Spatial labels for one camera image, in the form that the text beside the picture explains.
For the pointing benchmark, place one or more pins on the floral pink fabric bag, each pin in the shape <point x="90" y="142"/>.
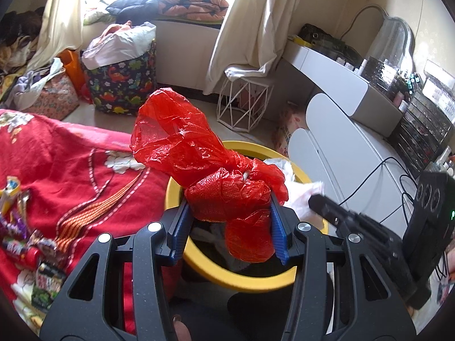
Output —
<point x="57" y="100"/>

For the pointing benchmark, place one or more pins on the cream right curtain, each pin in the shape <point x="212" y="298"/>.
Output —
<point x="252" y="38"/>

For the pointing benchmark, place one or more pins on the white wire side table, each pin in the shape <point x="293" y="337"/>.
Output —
<point x="243" y="102"/>

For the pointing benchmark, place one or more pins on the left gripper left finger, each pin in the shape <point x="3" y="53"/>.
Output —
<point x="90" y="304"/>

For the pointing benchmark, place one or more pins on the arched vanity mirror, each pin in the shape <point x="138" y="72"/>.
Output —
<point x="394" y="45"/>

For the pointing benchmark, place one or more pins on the orange patterned folded blanket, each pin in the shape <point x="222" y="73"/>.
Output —
<point x="194" y="10"/>

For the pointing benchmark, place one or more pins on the pile of dark clothes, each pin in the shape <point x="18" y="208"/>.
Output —
<point x="19" y="38"/>

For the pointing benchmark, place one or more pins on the cream curtain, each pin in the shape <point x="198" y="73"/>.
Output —
<point x="252" y="38"/>
<point x="62" y="23"/>

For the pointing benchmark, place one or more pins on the red plastic bag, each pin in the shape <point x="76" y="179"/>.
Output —
<point x="220" y="185"/>

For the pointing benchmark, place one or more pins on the red floral blanket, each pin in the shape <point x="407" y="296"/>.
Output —
<point x="81" y="181"/>

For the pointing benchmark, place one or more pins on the cream left curtain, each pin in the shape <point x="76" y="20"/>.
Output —
<point x="62" y="23"/>

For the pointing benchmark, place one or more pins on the orange bag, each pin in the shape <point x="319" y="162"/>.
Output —
<point x="71" y="64"/>

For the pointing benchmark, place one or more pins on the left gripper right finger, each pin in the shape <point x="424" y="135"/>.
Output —
<point x="341" y="291"/>

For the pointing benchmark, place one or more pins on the dark blue jacket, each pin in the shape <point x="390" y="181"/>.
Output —
<point x="135" y="11"/>

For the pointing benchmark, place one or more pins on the dinosaur print laundry basket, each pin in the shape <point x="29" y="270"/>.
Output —
<point x="122" y="88"/>

